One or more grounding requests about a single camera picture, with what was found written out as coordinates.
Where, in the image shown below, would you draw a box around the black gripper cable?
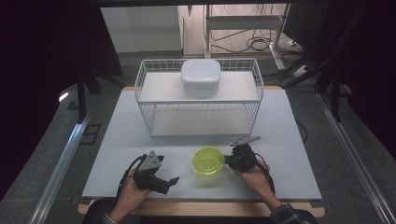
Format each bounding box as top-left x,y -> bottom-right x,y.
116,153 -> 148,200
253,151 -> 276,194

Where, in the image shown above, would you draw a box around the white wire shelf rack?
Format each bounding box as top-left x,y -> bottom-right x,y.
134,58 -> 265,138

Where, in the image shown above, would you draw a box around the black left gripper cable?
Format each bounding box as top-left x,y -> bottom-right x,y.
116,153 -> 148,200

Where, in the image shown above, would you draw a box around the white cabinet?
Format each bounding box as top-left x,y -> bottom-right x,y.
101,6 -> 183,54

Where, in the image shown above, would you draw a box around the black floor cables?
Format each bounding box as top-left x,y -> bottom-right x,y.
210,28 -> 283,54

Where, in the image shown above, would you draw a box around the black floor socket frames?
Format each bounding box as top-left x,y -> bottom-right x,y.
78,123 -> 102,146

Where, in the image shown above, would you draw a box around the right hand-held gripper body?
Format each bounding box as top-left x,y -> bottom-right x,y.
229,135 -> 262,172

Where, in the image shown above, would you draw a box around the clear plastic lidded container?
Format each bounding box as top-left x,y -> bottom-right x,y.
180,59 -> 222,96

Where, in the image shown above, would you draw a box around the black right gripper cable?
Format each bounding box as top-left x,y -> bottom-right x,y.
253,151 -> 276,194

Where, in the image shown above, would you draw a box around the person's left hand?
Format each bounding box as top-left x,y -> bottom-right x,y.
120,167 -> 152,213

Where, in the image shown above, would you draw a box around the black cable beside table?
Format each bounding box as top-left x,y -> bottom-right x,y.
295,119 -> 309,145

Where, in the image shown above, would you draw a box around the white power strip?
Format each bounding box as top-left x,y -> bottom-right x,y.
292,64 -> 311,78

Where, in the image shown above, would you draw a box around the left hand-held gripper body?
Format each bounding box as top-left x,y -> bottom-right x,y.
134,150 -> 165,190

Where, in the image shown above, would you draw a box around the white standing desk frame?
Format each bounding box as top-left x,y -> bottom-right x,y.
204,3 -> 290,71

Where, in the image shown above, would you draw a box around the black metal stand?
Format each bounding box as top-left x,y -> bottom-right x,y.
313,70 -> 344,123
77,70 -> 104,123

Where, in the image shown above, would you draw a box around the green plastic bowl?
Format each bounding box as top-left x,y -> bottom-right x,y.
191,147 -> 226,177

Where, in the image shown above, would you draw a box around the person's right hand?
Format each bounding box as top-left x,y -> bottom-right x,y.
233,161 -> 276,203

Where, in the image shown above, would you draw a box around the aluminium rail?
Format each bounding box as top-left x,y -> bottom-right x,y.
28,111 -> 93,224
315,92 -> 396,224

